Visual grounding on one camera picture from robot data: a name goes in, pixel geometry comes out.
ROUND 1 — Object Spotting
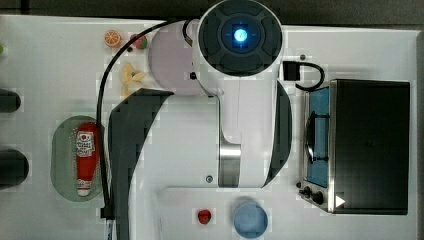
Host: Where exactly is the small red pepper toy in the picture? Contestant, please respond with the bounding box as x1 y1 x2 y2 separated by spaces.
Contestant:
197 209 212 225

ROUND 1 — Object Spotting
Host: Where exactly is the black cylinder upper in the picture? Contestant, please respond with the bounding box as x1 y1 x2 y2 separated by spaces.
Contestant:
0 89 21 113

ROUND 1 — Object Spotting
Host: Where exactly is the black toaster oven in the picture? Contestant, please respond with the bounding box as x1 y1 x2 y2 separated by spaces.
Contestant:
297 79 410 215

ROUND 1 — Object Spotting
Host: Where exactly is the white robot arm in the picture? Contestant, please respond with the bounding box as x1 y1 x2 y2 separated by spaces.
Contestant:
108 0 292 240

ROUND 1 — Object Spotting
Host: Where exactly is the black cylinder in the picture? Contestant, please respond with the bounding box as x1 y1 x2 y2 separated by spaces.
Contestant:
0 149 29 190
0 89 21 113

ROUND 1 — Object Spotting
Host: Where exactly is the blue bowl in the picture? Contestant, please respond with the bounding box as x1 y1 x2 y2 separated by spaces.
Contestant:
232 199 269 239

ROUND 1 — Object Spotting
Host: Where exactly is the orange slice toy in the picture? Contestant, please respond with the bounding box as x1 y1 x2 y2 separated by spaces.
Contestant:
104 30 122 48

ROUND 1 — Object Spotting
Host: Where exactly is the red ketchup bottle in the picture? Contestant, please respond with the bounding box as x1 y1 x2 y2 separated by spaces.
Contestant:
75 122 98 197

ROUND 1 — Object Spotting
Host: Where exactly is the purple round plate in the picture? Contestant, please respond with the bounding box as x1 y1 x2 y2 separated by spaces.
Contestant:
148 21 203 96

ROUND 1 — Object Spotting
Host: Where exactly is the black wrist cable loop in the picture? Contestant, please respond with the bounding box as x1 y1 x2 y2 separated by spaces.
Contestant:
282 61 326 93

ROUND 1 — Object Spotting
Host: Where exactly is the black cylinder lower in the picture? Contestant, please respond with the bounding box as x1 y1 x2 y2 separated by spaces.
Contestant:
0 149 29 190

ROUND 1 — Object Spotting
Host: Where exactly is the red strawberry toy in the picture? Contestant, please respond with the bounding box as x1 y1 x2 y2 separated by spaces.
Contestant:
132 36 148 50

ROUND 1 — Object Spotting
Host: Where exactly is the peeled banana toy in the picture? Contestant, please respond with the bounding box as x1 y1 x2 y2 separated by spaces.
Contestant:
121 63 146 98

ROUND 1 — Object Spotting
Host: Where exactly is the green oval strainer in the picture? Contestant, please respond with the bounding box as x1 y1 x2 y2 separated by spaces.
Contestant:
50 116 102 202

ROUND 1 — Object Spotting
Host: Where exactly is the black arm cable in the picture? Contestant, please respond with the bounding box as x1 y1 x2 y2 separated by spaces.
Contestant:
95 19 174 220

